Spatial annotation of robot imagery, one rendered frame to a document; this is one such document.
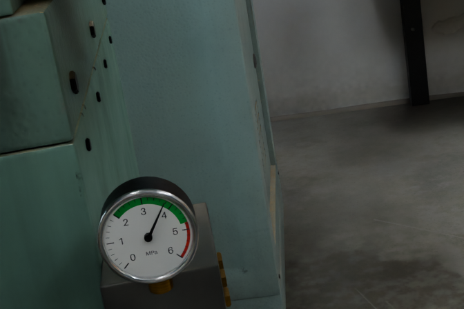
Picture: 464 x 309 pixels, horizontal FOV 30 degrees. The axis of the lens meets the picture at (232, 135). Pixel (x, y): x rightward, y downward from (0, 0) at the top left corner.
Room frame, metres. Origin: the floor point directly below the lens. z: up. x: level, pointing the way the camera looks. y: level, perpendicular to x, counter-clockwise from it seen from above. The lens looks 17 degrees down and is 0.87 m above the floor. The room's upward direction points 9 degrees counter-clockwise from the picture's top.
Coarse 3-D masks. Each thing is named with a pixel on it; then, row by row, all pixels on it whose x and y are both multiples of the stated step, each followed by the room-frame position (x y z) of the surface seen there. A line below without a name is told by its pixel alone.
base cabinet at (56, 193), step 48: (96, 96) 0.76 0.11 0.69; (96, 144) 0.68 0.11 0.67; (0, 192) 0.55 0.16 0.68; (48, 192) 0.55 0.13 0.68; (96, 192) 0.61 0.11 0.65; (0, 240) 0.55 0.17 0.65; (48, 240) 0.55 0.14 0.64; (96, 240) 0.56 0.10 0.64; (0, 288) 0.55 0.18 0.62; (48, 288) 0.55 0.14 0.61; (96, 288) 0.55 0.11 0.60
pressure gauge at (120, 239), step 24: (120, 192) 0.50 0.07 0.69; (144, 192) 0.49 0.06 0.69; (168, 192) 0.50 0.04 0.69; (120, 216) 0.49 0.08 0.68; (144, 216) 0.49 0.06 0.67; (168, 216) 0.50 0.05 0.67; (192, 216) 0.49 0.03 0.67; (120, 240) 0.49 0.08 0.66; (144, 240) 0.49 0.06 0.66; (168, 240) 0.50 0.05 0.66; (192, 240) 0.50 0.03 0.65; (120, 264) 0.49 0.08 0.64; (144, 264) 0.49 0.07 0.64; (168, 264) 0.50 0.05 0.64; (168, 288) 0.52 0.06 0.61
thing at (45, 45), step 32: (32, 0) 0.62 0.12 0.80; (64, 0) 0.67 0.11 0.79; (96, 0) 0.98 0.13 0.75; (0, 32) 0.55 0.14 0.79; (32, 32) 0.55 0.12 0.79; (64, 32) 0.63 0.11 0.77; (96, 32) 0.90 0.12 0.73; (0, 64) 0.55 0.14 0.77; (32, 64) 0.55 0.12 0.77; (64, 64) 0.59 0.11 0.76; (0, 96) 0.55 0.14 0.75; (32, 96) 0.55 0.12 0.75; (64, 96) 0.56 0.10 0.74; (0, 128) 0.55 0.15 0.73; (32, 128) 0.55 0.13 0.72; (64, 128) 0.55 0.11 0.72
